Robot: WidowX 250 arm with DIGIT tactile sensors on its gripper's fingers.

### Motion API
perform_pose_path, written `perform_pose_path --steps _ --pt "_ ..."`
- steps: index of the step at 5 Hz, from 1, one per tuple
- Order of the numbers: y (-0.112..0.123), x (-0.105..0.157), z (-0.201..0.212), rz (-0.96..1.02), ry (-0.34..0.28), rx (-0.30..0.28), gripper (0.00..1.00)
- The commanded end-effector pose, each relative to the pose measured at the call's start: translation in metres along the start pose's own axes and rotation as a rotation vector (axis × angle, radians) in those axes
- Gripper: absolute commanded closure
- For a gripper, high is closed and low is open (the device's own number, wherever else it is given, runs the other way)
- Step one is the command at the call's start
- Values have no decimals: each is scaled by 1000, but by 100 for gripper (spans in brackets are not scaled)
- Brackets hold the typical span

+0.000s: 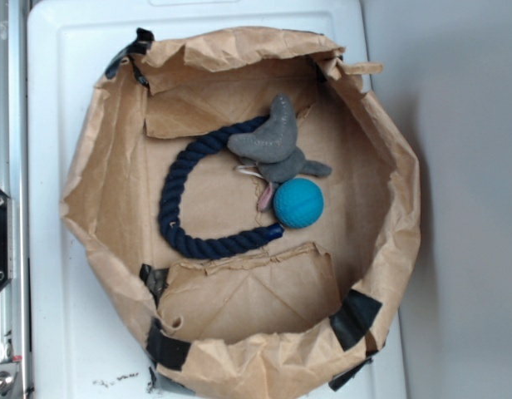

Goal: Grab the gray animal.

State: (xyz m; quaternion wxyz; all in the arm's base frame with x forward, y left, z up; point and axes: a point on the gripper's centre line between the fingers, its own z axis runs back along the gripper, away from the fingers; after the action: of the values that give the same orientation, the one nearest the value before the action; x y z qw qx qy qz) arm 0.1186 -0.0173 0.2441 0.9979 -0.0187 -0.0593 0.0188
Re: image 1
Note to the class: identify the gray plush animal toy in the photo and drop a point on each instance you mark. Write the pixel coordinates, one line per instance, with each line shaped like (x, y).
(272, 149)

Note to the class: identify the blue textured rubber ball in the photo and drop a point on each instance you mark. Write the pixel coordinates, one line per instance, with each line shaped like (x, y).
(298, 203)

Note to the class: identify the brown paper bag bin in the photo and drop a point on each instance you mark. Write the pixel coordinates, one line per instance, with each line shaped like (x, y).
(284, 319)

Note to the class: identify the white plastic tray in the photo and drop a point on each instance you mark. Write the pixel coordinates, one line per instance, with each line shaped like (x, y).
(80, 347)

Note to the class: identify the navy blue rope toy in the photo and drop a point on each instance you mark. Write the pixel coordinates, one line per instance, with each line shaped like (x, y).
(174, 186)

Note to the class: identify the metal frame rail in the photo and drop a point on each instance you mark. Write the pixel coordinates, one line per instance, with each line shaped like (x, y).
(16, 380)

